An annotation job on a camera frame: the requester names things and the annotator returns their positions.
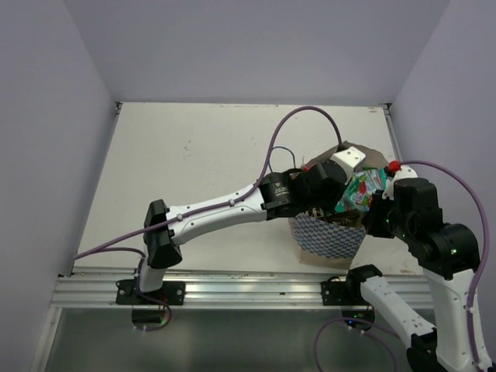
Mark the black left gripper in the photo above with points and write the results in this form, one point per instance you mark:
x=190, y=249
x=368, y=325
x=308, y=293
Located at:
x=329, y=205

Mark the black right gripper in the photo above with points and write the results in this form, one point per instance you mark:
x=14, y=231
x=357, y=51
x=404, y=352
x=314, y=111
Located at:
x=371, y=218

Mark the teal Fox's candy bag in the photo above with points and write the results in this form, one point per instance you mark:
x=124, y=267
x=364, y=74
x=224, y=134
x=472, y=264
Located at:
x=360, y=190

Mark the blue checkered paper bag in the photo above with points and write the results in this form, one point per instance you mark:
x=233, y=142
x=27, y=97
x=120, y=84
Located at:
x=323, y=244

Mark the brown Kettle chips bag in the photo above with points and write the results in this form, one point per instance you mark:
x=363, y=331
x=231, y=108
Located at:
x=350, y=218

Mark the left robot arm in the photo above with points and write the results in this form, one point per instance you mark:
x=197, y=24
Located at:
x=278, y=196

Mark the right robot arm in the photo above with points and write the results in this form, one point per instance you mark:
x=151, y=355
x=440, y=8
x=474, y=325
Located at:
x=449, y=257

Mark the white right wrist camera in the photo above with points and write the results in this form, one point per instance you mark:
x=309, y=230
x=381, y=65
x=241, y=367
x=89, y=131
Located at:
x=394, y=172

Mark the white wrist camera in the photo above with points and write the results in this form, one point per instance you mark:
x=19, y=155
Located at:
x=394, y=172
x=350, y=159

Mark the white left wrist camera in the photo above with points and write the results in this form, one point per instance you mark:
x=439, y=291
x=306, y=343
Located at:
x=350, y=159

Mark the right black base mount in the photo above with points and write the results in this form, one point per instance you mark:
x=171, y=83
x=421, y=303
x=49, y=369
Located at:
x=335, y=292

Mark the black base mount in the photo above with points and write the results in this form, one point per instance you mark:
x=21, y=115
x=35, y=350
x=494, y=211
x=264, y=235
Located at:
x=171, y=293
x=335, y=292

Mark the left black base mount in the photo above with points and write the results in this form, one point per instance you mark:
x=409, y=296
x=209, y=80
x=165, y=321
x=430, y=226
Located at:
x=171, y=293

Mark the aluminium rail frame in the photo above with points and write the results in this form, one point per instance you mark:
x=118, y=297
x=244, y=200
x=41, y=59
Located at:
x=188, y=153

